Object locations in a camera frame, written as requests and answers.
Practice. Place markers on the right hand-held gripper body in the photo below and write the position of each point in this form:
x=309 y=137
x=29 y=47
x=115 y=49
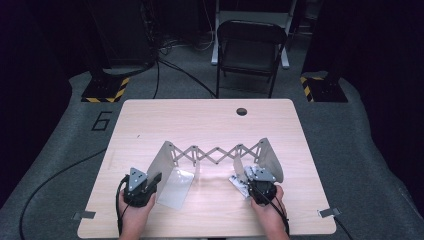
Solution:
x=263 y=175

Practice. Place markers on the person's right hand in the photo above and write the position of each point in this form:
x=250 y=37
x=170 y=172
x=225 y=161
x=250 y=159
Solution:
x=271 y=215

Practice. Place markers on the black folding chair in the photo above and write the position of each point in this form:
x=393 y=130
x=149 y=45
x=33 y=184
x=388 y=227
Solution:
x=248 y=53

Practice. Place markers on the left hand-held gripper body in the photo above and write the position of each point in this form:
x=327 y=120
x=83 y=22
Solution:
x=136 y=181

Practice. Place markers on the black stand with striped base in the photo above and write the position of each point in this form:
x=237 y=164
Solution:
x=103 y=88
x=326 y=90

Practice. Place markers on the white cloth with dark pattern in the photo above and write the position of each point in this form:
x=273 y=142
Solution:
x=240 y=186

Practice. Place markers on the person's left hand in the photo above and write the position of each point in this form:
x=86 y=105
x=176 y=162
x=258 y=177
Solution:
x=135 y=218

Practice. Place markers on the round dark table grommet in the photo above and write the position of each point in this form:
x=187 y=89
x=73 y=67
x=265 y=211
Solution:
x=241 y=111

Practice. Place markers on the grey tape strip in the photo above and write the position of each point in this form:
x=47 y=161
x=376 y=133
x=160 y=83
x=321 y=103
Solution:
x=84 y=215
x=329 y=212

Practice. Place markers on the dark equipment cabinet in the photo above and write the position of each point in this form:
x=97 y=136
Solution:
x=123 y=33

